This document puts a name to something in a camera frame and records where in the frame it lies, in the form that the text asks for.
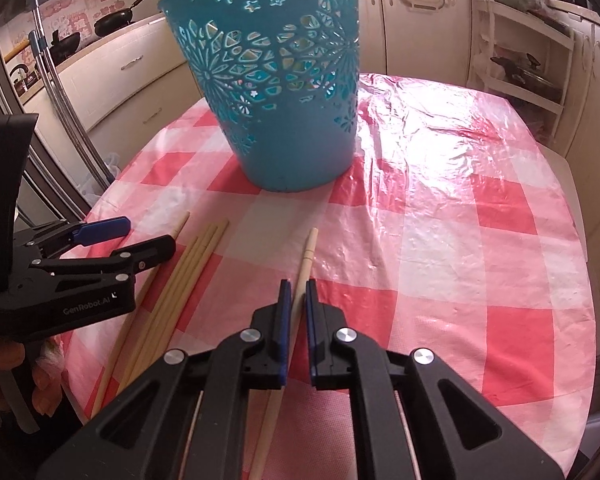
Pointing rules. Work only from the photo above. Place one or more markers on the single bamboo chopstick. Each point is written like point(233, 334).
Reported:
point(306, 260)

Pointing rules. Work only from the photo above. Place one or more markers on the row of wooden chopsticks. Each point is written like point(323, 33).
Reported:
point(180, 280)

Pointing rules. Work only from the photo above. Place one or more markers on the white plastic bag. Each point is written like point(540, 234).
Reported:
point(105, 175)

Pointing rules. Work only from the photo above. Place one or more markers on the grey sliding door frame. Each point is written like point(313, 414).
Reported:
point(10, 85)

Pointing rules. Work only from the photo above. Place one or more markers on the turquoise perforated plastic basket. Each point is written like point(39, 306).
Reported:
point(280, 135)

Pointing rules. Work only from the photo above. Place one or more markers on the black wok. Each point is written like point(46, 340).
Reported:
point(115, 19)

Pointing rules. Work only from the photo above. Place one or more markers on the white low table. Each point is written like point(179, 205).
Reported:
point(572, 200)

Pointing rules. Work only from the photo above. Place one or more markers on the red white checkered tablecloth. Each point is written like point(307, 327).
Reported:
point(430, 260)

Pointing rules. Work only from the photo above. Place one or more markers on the person's left hand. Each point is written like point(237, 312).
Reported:
point(0, 359)

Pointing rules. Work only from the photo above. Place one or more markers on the dark stovetop kettle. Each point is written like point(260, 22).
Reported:
point(20, 80)

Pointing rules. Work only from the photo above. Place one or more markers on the black lidded pan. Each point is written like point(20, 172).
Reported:
point(530, 80)

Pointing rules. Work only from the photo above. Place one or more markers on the black frying pan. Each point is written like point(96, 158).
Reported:
point(62, 45)

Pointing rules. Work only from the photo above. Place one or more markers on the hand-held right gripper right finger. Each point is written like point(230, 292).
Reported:
point(311, 330)

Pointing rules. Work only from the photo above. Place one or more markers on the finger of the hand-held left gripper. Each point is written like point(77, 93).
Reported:
point(105, 229)
point(150, 250)

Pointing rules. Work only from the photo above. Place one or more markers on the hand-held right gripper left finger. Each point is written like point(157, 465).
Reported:
point(284, 330)

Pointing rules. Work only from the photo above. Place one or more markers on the pink wall stickers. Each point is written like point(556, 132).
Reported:
point(70, 15)

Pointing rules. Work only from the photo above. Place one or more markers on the white storage trolley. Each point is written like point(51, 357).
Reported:
point(525, 60)

